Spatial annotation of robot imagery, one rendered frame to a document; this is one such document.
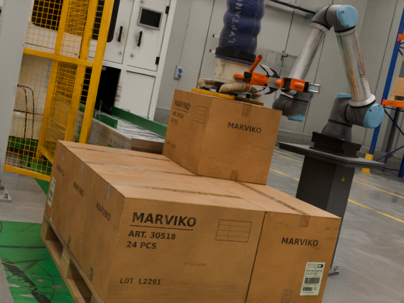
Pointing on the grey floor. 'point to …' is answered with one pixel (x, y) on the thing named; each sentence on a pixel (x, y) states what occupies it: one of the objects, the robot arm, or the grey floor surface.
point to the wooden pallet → (67, 264)
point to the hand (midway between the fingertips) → (257, 79)
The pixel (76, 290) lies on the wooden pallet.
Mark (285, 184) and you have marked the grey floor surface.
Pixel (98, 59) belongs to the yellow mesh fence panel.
